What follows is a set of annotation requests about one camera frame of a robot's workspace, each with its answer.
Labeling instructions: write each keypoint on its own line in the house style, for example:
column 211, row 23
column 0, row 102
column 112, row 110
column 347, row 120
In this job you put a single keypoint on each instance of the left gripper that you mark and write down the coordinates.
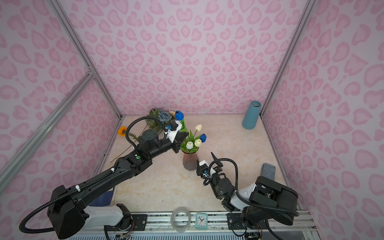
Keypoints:
column 176, row 144

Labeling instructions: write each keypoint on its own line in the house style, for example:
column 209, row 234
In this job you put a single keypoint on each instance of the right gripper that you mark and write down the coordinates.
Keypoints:
column 214, row 168

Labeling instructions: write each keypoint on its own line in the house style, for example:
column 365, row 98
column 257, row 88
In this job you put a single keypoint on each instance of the large white tulip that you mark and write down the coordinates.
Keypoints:
column 188, row 148

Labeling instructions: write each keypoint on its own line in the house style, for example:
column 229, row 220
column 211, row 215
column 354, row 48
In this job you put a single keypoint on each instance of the red glass vase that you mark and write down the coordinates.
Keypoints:
column 190, row 161

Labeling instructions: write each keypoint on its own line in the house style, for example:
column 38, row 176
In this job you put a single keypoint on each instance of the small blue tulip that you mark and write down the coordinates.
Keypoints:
column 180, row 122

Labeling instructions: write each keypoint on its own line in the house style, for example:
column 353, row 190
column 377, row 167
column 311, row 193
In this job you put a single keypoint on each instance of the orange flower stem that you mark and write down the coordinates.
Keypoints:
column 121, row 146

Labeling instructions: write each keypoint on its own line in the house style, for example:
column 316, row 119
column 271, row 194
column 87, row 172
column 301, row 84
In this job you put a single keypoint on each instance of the teal cylindrical vase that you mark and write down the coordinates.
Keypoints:
column 252, row 115

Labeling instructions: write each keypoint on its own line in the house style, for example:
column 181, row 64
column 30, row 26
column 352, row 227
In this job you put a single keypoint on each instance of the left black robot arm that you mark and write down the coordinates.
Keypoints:
column 67, row 208

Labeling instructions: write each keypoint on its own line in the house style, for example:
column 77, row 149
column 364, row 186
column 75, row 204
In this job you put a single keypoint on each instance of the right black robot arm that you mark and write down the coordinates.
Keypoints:
column 250, row 209

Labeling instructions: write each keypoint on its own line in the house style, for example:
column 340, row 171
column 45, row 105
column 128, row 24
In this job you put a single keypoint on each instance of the blue rose bouquet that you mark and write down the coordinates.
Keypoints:
column 165, row 117

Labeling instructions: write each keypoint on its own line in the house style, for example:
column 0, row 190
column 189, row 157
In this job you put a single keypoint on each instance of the small teal alarm clock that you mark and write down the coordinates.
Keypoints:
column 201, row 221

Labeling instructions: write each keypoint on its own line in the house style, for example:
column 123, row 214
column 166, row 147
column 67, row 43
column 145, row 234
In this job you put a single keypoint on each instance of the clear tape roll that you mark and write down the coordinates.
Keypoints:
column 181, row 219

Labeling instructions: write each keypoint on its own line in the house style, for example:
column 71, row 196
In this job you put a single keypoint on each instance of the grey sponge block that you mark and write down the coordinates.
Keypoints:
column 268, row 171

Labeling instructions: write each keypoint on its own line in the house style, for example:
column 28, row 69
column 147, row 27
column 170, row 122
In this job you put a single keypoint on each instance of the blue book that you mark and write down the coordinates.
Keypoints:
column 103, row 200

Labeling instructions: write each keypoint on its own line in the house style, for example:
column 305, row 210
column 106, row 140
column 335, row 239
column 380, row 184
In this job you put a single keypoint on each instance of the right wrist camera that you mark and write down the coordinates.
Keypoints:
column 208, row 172

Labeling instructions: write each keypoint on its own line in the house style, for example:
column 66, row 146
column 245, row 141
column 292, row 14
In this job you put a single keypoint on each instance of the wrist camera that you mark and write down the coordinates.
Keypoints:
column 172, row 129
column 208, row 172

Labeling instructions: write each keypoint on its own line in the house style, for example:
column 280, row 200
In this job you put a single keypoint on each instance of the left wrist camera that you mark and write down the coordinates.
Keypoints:
column 172, row 129

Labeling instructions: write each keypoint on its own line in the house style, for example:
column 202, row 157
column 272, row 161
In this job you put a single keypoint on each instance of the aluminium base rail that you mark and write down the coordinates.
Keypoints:
column 157, row 226

